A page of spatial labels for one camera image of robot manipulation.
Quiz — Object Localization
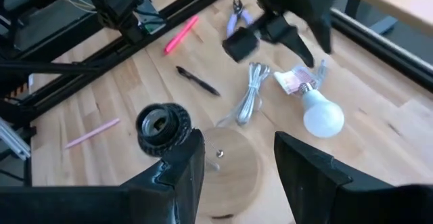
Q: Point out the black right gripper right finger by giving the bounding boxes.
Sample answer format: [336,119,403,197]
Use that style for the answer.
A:
[273,131,433,224]

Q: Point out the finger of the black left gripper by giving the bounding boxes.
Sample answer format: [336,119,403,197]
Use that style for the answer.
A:
[309,15,334,55]
[222,14,315,69]

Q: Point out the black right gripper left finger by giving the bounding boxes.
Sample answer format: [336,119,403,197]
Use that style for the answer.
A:
[0,128,206,224]

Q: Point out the wooden base metal pole lamp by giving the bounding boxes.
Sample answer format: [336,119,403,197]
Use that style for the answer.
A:
[135,102,264,219]

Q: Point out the white light bulb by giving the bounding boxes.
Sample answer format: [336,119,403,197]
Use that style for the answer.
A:
[297,81,346,139]

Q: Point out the clear plastic bag with label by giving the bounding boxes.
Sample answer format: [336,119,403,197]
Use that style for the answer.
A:
[273,60,328,96]

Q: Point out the light wooden side table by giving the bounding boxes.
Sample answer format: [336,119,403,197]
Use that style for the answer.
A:
[344,0,433,37]

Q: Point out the pale pink pencil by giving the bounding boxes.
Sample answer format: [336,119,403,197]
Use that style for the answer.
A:
[64,117,122,150]

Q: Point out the black pen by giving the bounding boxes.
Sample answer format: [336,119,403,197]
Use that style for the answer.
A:
[175,65,221,97]

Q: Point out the bright pink highlighter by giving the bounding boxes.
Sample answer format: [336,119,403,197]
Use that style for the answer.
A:
[163,14,200,55]

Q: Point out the green circuit board box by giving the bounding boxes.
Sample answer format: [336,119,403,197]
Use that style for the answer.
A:
[135,0,167,35]

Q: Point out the silver aluminium profile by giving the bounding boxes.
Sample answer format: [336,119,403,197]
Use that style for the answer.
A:
[0,117,32,161]

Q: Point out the purple handled pliers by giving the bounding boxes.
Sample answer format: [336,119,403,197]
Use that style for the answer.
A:
[225,0,254,38]

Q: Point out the black table frame rail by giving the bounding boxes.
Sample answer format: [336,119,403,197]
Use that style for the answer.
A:
[329,7,433,95]
[0,0,246,123]

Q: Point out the metal ball pull chain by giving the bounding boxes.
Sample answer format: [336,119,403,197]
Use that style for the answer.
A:
[202,131,225,159]

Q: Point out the bundled silver power cord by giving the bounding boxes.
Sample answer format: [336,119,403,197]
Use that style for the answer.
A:
[216,61,271,127]

